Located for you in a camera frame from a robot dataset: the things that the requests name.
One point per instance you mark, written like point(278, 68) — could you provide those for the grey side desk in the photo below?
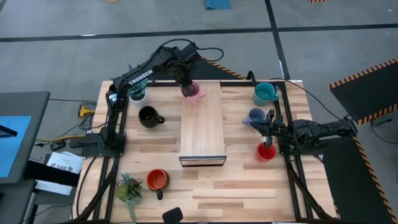
point(37, 124)

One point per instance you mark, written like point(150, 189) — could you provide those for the black aluminium table frame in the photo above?
point(236, 83)

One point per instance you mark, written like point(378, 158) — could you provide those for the teal mug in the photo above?
point(262, 93)

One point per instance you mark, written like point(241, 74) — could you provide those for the black mug orange inside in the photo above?
point(157, 179)

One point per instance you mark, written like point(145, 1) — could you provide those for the lavender mug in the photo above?
point(255, 114)

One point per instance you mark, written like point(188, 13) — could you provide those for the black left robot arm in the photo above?
point(140, 76)

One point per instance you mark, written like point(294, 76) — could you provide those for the black mat hazard stripe edge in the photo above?
point(367, 93)
point(351, 186)
point(217, 73)

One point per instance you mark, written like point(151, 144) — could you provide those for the white paper sheet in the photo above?
point(53, 187)

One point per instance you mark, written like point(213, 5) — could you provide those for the black camera block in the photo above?
point(172, 215)

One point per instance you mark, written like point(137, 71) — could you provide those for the printed paper sheet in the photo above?
point(63, 163)

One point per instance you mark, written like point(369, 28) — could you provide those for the blue floor mat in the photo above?
point(217, 3)

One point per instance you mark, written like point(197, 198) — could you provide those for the leafy plant in white pot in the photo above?
point(139, 101)

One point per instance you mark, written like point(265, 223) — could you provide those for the small succulent plant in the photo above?
point(129, 189)

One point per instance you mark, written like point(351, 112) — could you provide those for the wooden shelf black metal frame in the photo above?
point(202, 130)

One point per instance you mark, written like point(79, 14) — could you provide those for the black power box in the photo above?
point(82, 143)

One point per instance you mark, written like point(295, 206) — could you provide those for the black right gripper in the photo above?
point(278, 128)

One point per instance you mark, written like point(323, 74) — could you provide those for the pink mug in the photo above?
point(196, 99)

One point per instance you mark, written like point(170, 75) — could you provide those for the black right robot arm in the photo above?
point(326, 127)

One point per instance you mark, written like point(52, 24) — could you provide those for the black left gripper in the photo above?
point(183, 73)

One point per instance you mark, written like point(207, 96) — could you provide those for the all-black mug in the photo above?
point(149, 116)

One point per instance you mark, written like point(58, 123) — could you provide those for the small black device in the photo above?
point(57, 145)

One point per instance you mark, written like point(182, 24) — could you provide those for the red mug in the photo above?
point(265, 154)

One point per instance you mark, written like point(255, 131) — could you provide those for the yellow power plug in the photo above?
point(84, 111)

